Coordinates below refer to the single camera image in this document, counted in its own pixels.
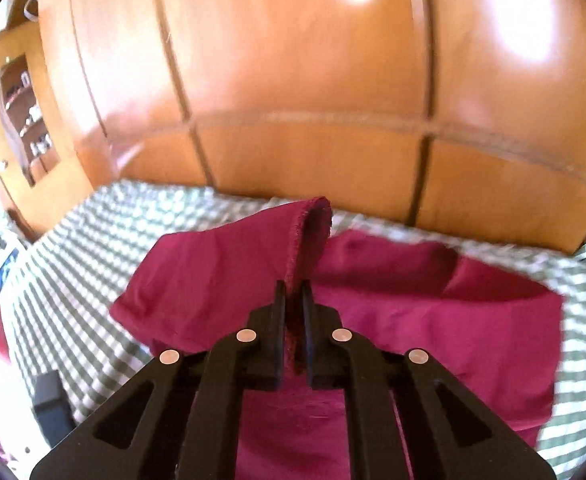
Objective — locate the small white object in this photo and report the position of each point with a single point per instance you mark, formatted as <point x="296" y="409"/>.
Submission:
<point x="30" y="2"/>

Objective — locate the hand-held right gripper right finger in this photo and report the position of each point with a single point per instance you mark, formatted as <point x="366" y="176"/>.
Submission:
<point x="318" y="350"/>

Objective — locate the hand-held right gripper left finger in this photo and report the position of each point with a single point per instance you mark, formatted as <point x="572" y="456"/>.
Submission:
<point x="268" y="350"/>

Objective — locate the crimson pants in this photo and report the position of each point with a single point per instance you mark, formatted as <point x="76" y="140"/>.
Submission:
<point x="423" y="300"/>

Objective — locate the green white checked bed sheet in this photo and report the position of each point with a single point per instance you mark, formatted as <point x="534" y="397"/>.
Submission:
<point x="98" y="240"/>

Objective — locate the small bottles on cabinet shelves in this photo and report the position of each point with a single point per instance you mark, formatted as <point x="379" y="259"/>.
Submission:
<point x="30" y="120"/>

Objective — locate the wooden panelled headboard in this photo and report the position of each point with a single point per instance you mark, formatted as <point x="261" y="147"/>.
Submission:
<point x="298" y="85"/>

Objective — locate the wooden cabinet with glass door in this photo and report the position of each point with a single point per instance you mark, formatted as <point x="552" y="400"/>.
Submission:
<point x="48" y="110"/>

